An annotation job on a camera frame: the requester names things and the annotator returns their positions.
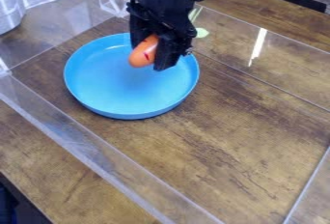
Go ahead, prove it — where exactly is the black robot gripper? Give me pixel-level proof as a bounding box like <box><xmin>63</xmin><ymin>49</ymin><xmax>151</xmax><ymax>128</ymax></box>
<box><xmin>128</xmin><ymin>0</ymin><xmax>198</xmax><ymax>71</ymax></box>

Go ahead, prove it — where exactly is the orange toy carrot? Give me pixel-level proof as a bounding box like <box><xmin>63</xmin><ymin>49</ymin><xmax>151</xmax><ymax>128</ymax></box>
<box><xmin>128</xmin><ymin>7</ymin><xmax>211</xmax><ymax>69</ymax></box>

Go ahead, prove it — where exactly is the blue round tray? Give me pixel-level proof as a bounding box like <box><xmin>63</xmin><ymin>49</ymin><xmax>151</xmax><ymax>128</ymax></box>
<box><xmin>63</xmin><ymin>33</ymin><xmax>200</xmax><ymax>120</ymax></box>

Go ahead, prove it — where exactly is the clear acrylic enclosure wall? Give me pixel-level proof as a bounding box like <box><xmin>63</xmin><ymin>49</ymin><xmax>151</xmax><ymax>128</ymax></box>
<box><xmin>0</xmin><ymin>0</ymin><xmax>330</xmax><ymax>224</ymax></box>

